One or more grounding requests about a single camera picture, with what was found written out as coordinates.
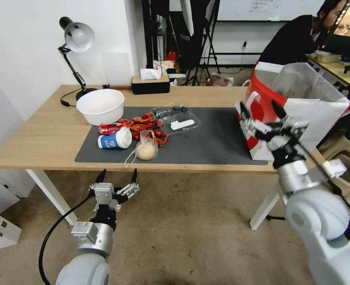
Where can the white tissue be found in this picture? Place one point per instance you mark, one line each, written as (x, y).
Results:
(149, 74)

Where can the white photo reflector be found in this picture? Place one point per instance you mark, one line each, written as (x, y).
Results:
(185, 15)

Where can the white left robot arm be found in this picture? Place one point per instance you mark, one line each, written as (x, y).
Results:
(82, 270)

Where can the wooden table with white legs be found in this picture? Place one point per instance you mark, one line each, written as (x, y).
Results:
(44, 133)

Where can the wooden side desk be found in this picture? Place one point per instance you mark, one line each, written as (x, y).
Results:
(335, 69)

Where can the clear disposable takeout box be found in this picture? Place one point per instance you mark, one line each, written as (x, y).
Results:
(182, 126)

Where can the red snack wrapper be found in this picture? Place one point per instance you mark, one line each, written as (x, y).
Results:
(111, 128)

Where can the black tissue box wooden lid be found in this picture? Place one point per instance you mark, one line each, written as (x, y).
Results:
(151, 87)

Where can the dark grey table mat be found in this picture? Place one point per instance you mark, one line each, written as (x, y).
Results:
(207, 142)

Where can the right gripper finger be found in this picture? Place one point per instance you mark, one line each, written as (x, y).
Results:
(256, 128)
(292, 124)

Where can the person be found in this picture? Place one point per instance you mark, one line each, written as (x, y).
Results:
(287, 38)

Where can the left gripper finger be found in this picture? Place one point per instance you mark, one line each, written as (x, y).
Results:
(101, 178)
(128, 192)

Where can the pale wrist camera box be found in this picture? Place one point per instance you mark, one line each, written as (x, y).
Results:
(103, 194)

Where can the red toy crayfish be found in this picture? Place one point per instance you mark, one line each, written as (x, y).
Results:
(143, 120)
(161, 139)

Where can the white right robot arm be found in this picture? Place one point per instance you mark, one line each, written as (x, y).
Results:
(311, 213)

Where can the clear food container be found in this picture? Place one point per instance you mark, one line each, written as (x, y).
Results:
(326, 57)

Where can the black desk lamp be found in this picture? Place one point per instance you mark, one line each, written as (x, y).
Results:
(79, 37)

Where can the blue paper coffee cup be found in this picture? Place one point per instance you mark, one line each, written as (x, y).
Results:
(112, 142)

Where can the white whiteboard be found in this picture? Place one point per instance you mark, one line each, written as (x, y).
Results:
(267, 10)

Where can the round beige bun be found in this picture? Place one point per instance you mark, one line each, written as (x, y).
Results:
(146, 152)

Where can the clear plastic bag with red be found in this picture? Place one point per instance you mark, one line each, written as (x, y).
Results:
(221, 79)

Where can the black metal shelf frame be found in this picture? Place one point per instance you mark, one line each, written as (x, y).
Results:
(155, 32)

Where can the red and white delivery bag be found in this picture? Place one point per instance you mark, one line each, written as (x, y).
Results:
(262, 86)

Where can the black tripod stand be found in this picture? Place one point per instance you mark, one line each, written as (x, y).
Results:
(206, 44)

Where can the computer monitor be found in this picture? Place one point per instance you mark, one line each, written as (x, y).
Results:
(348, 28)

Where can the thin clear plastic bag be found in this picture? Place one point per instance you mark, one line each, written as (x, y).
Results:
(146, 138)

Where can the white plastic bowl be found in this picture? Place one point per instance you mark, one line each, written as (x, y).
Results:
(103, 114)

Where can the beige plastic stool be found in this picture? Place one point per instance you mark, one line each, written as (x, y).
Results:
(348, 166)

